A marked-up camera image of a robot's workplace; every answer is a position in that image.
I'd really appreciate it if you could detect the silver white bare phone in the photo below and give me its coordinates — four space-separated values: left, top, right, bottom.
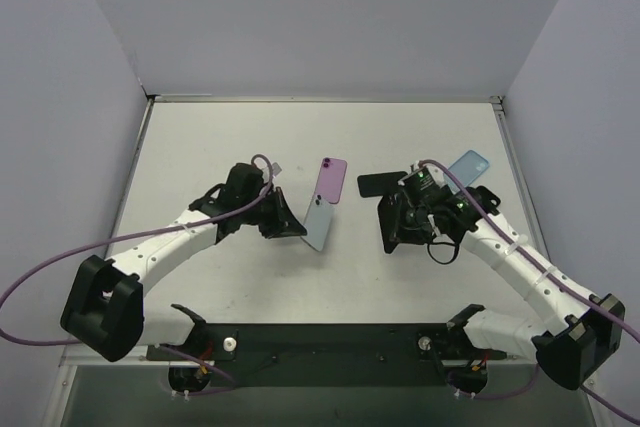
302 194 335 252

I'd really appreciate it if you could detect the large black cased phone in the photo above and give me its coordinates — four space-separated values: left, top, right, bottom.
377 194 415 254

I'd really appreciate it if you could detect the black bare phone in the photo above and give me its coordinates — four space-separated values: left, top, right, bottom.
357 171 407 198

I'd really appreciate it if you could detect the light blue phone case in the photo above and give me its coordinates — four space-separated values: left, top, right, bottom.
448 150 490 188

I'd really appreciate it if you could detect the purple bare phone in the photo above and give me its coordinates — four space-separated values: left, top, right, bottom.
314 157 348 205

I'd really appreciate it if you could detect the small black cased phone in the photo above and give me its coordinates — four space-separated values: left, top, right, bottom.
467 186 501 215

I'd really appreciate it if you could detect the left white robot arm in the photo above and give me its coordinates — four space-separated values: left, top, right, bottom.
60 162 307 362

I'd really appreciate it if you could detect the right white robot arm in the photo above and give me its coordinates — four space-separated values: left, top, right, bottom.
377 163 625 390

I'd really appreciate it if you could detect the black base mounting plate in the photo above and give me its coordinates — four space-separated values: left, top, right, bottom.
147 323 506 387

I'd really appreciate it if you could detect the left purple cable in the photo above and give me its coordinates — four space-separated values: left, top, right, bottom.
0 154 276 346

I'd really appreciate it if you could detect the purple cable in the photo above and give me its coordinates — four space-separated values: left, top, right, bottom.
0 154 276 346
417 159 640 421

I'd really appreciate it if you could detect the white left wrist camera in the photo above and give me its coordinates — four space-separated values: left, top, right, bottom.
265 162 282 177

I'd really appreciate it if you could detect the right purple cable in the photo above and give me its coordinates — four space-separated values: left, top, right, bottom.
417 159 640 421

